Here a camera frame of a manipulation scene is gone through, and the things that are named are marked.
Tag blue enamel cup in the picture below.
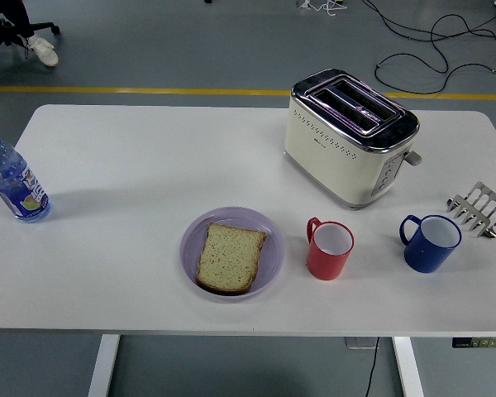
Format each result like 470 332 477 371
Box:
398 213 463 275

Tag slice of toast bread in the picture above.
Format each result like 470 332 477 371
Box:
195 222 268 296

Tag red enamel cup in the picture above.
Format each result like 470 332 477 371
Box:
305 216 355 281

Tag purple round plate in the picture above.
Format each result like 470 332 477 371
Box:
179 206 286 304

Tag cream and chrome toaster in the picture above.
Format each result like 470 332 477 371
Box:
284 68 423 211

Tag grey box under table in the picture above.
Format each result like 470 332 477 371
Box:
345 337 380 351

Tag white table leg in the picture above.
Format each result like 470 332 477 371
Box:
87 333 122 397
392 336 426 397

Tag clear bottle with blue cap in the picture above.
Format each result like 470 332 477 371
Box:
0 129 52 224

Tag silver metal toast rack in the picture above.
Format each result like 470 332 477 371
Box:
445 180 496 240

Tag person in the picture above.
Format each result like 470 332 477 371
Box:
0 0 60 86

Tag black table control panel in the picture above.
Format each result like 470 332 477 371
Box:
451 337 496 349

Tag black office chair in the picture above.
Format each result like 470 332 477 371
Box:
0 16 61 78

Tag thin black hanging cable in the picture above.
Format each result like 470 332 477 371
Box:
363 337 381 397

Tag white floor cables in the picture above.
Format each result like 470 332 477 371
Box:
295 0 348 17

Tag black floor cable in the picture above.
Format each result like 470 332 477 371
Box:
361 0 496 96

